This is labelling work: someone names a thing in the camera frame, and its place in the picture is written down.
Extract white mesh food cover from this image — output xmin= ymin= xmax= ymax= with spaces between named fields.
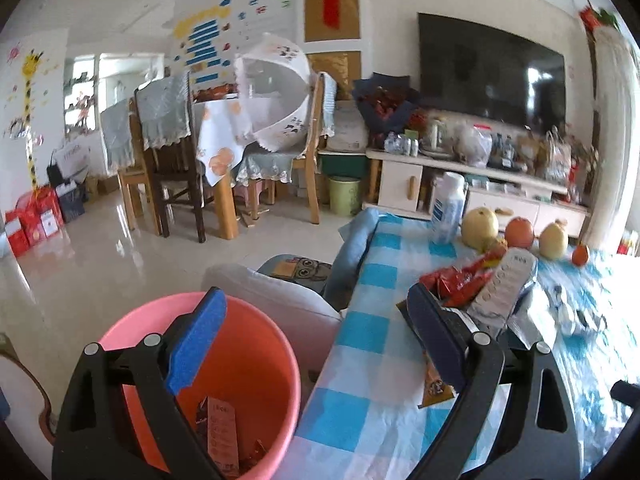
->
xmin=234 ymin=32 xmax=312 ymax=153

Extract red apple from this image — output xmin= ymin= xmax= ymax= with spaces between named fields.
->
xmin=504 ymin=217 xmax=535 ymax=249

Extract dark wooden chair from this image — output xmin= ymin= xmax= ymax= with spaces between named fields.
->
xmin=134 ymin=72 xmax=206 ymax=243

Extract small orange tangerine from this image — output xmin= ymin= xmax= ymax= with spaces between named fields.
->
xmin=572 ymin=244 xmax=590 ymax=268

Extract dark flower bouquet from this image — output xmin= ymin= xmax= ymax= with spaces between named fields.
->
xmin=352 ymin=73 xmax=421 ymax=134

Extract red gift boxes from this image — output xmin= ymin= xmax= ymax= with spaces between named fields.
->
xmin=4 ymin=185 xmax=64 ymax=257

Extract yellow pear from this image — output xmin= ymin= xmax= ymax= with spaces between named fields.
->
xmin=461 ymin=207 xmax=499 ymax=252
xmin=538 ymin=222 xmax=568 ymax=260

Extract wooden dining table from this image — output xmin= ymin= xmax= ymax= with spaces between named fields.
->
xmin=193 ymin=98 xmax=252 ymax=240

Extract pink plastic bucket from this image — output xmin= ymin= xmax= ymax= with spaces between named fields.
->
xmin=99 ymin=292 xmax=302 ymax=479

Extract blue white checkered tablecloth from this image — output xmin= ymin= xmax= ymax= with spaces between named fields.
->
xmin=277 ymin=214 xmax=639 ymax=479

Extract giraffe height chart sticker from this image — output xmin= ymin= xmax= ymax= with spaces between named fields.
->
xmin=8 ymin=49 xmax=43 ymax=191

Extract owl pattern pillow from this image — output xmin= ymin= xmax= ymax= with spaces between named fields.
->
xmin=257 ymin=255 xmax=332 ymax=295

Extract yellow pear right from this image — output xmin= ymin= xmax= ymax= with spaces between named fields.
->
xmin=538 ymin=222 xmax=568 ymax=260

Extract white blue drink bottle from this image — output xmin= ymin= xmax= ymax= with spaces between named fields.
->
xmin=432 ymin=171 xmax=466 ymax=245

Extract white tv cabinet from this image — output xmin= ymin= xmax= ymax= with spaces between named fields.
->
xmin=363 ymin=148 xmax=590 ymax=238

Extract blue cushion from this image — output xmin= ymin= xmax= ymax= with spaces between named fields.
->
xmin=323 ymin=208 xmax=380 ymax=311

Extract light wooden chair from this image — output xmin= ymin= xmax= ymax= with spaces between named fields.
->
xmin=244 ymin=71 xmax=338 ymax=226

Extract green waste bin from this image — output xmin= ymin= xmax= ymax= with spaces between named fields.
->
xmin=329 ymin=176 xmax=360 ymax=217

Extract black orange snack wrapper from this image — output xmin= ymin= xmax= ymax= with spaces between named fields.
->
xmin=396 ymin=300 xmax=456 ymax=408

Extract white remote control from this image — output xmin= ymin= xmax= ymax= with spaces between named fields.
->
xmin=468 ymin=248 xmax=538 ymax=338

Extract white grey plastic mailer bag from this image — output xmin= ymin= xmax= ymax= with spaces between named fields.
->
xmin=506 ymin=278 xmax=609 ymax=351

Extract yellow pear left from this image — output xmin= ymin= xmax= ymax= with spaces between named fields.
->
xmin=461 ymin=207 xmax=499 ymax=252

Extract red snack wrapper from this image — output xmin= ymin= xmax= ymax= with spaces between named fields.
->
xmin=419 ymin=256 xmax=500 ymax=309

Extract black flat television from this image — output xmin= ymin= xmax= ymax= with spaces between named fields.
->
xmin=418 ymin=13 xmax=566 ymax=133

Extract carton in bucket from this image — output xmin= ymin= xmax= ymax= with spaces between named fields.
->
xmin=195 ymin=396 xmax=240 ymax=479

